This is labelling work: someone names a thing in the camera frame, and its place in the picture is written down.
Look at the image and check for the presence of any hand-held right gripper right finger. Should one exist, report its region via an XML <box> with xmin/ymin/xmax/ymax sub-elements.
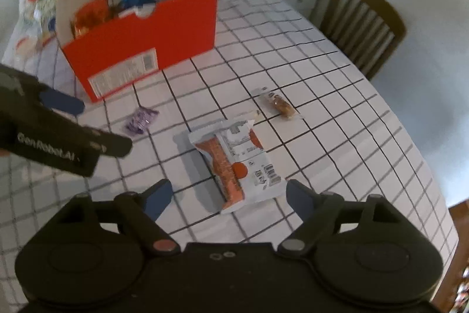
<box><xmin>278</xmin><ymin>179</ymin><xmax>394</xmax><ymax>258</ymax></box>

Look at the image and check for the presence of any clear-wrapped nut snack bar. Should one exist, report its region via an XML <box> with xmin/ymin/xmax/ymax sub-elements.
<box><xmin>258</xmin><ymin>87</ymin><xmax>305</xmax><ymax>121</ymax></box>

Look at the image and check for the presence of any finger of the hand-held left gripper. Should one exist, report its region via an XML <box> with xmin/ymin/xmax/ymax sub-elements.
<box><xmin>79</xmin><ymin>126</ymin><xmax>132</xmax><ymax>157</ymax></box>
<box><xmin>39</xmin><ymin>87</ymin><xmax>86</xmax><ymax>117</ymax></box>

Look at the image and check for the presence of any pile of shoes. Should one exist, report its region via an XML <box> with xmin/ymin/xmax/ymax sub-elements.
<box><xmin>456</xmin><ymin>262</ymin><xmax>469</xmax><ymax>299</ymax></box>

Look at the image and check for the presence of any purple candy wrapper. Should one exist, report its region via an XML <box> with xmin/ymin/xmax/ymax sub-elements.
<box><xmin>123</xmin><ymin>107</ymin><xmax>160</xmax><ymax>137</ymax></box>

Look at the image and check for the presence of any white black-checked tablecloth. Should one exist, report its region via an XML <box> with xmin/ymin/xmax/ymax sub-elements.
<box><xmin>0</xmin><ymin>0</ymin><xmax>458</xmax><ymax>313</ymax></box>

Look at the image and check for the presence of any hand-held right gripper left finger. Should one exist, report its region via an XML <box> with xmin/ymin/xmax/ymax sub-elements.
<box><xmin>69</xmin><ymin>179</ymin><xmax>180</xmax><ymax>257</ymax></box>

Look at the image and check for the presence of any large white snack packet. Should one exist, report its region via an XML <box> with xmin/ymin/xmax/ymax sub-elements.
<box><xmin>188</xmin><ymin>118</ymin><xmax>286</xmax><ymax>214</ymax></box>

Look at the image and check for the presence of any wooden door frame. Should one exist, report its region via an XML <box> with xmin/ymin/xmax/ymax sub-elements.
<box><xmin>438</xmin><ymin>199</ymin><xmax>469</xmax><ymax>313</ymax></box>

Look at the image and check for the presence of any wooden chair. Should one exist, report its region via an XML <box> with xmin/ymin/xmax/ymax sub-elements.
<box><xmin>320</xmin><ymin>0</ymin><xmax>407</xmax><ymax>81</ymax></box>

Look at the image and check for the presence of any orange cardboard box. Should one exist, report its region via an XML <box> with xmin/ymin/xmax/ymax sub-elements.
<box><xmin>55</xmin><ymin>0</ymin><xmax>219</xmax><ymax>103</ymax></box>

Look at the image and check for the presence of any white serrated-edge packet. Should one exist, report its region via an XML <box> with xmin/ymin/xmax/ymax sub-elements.
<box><xmin>119</xmin><ymin>3</ymin><xmax>156</xmax><ymax>20</ymax></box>

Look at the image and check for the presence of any orange snack packet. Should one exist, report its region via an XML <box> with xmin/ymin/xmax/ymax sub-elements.
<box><xmin>71</xmin><ymin>0</ymin><xmax>112</xmax><ymax>39</ymax></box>

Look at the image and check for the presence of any small clear wrapper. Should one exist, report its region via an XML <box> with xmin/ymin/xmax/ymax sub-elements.
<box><xmin>234</xmin><ymin>109</ymin><xmax>261</xmax><ymax>121</ymax></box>

